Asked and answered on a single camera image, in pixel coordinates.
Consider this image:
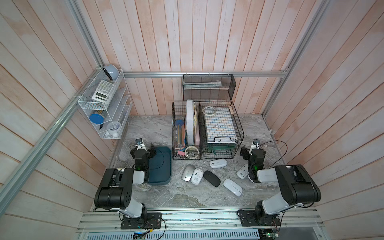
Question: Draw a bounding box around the small white mouse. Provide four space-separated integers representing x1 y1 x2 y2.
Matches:
236 164 249 180

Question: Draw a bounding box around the white mouse with usb dongle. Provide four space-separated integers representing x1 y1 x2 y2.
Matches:
209 159 228 169

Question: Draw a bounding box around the black mouse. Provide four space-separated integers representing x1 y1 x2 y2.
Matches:
203 171 221 188

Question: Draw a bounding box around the silver computer mouse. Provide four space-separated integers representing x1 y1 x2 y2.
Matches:
182 165 196 182

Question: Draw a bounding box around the white mouse with label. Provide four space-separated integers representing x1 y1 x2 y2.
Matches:
191 168 204 185

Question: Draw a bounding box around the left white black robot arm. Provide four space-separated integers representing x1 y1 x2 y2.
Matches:
94 145 157 221

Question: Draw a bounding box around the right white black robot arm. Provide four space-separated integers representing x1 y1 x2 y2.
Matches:
240 146 321 219

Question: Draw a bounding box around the dark teal storage box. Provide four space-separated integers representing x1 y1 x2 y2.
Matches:
148 146 172 186

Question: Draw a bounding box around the checkered notebook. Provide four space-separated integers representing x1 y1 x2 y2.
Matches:
203 107 237 144

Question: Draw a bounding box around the beige tape roll in basket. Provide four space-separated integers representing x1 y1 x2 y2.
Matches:
184 146 200 159

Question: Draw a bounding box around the blue lidded jar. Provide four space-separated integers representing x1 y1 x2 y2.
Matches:
89 110 105 125

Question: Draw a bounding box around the white flat board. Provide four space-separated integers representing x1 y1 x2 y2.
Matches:
186 100 195 146

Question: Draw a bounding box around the white calculator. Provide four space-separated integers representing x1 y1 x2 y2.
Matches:
92 80 117 105

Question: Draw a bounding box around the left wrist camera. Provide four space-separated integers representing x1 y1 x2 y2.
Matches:
135 138 147 151

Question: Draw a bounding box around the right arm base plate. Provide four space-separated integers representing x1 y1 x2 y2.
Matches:
237 210 281 227

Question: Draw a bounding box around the black wire basket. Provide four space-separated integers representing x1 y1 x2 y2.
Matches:
172 100 244 160

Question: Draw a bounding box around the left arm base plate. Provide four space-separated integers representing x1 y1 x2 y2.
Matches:
121 212 162 230

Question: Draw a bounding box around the white wire wall shelf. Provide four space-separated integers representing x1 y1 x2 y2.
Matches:
78 69 133 140

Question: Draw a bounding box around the black mesh wall basket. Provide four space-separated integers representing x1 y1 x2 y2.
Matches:
182 74 237 101

